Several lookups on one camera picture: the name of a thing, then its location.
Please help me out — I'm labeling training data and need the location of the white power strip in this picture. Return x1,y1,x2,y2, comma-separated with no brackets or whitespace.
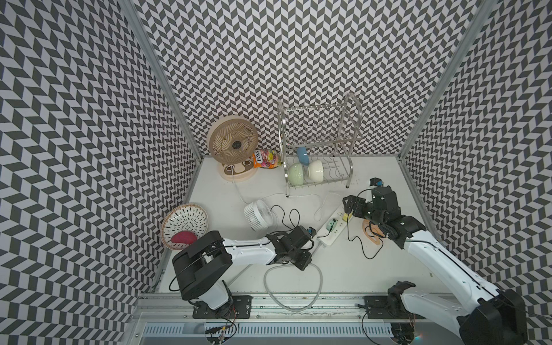
315,206,352,247

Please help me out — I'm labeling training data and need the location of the green plug adapter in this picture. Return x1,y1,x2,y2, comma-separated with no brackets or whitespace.
326,218,337,231

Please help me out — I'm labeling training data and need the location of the metal dish rack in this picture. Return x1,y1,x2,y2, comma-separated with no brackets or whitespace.
276,92,364,196

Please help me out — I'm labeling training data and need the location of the green bowl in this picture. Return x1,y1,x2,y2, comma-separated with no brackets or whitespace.
288,163,304,187

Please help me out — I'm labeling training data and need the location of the grey power strip cable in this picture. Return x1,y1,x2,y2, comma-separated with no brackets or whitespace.
223,243,324,313

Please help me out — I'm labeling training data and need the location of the white bowl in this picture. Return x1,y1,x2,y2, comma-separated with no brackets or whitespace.
308,160,324,183

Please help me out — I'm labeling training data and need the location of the pink object in basket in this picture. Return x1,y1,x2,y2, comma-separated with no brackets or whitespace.
170,231,198,245

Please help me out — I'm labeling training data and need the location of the colourful snack bag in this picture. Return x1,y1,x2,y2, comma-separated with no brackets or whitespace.
252,149,281,169

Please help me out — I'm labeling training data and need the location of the black cable of yellow plug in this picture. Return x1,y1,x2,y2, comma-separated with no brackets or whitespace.
344,215,385,261

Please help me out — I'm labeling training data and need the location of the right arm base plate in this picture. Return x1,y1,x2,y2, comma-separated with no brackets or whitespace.
363,295,425,320

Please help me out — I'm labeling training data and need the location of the blue cup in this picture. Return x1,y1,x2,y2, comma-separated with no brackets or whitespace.
296,147,310,166

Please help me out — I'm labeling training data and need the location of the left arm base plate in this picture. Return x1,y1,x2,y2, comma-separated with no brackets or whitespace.
192,295,253,321

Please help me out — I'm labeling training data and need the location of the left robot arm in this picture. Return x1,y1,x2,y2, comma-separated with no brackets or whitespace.
172,226,316,311

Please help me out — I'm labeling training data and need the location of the small white desk fan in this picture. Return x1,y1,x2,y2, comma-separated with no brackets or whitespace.
244,199,274,232

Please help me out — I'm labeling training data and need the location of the beige bear desk fan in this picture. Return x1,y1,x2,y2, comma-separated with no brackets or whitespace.
206,115,258,183

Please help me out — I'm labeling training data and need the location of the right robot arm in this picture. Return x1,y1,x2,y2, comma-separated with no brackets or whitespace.
343,178,528,344

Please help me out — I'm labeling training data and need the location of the patterned woven basket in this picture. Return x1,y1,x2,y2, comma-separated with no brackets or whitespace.
160,204,209,250

